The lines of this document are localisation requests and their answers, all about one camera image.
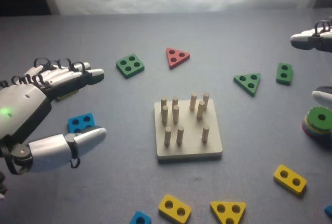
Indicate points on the red triangle three-hole block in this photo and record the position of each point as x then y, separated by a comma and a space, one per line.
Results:
171, 64

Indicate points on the green round one-hole block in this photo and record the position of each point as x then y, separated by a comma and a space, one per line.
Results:
314, 117

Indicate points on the wooden peg board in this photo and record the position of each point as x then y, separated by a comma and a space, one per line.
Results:
186, 146

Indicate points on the grey tablecloth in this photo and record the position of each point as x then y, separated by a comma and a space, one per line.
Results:
129, 177

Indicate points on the blue square four-hole block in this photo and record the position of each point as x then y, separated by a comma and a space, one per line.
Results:
82, 122

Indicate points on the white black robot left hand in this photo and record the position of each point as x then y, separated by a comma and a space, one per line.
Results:
23, 104

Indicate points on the yellow rectangle two-hole block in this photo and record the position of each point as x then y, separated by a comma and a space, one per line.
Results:
174, 207
290, 178

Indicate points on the yellow square four-hole block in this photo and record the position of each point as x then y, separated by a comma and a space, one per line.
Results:
64, 95

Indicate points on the blue triangle three-hole block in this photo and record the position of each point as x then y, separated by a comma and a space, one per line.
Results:
329, 211

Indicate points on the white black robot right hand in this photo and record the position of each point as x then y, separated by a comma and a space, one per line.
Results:
303, 40

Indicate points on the green triangle three-hole block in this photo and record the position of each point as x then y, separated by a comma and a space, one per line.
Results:
248, 81

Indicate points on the blue rectangle two-hole block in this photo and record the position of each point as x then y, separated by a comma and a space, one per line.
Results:
135, 220

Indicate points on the green rectangle two-hole block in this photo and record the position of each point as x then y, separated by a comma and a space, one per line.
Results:
288, 71

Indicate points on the green square four-hole block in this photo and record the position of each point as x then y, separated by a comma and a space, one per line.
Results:
129, 63

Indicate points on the yellow triangle three-hole block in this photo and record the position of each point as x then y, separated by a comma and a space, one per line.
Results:
228, 212

